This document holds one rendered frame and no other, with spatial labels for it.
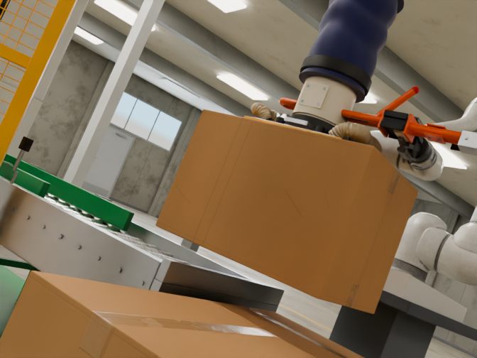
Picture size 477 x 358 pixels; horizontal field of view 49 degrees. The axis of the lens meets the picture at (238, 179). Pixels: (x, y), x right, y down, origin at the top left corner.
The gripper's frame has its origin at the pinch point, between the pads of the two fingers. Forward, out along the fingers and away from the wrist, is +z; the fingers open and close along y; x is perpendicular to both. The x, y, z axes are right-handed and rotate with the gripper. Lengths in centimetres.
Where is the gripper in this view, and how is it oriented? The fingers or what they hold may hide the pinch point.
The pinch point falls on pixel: (404, 128)
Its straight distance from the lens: 156.3
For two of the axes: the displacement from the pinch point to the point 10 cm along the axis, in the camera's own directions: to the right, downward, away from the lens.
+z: -4.9, -2.8, -8.2
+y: -3.9, 9.2, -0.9
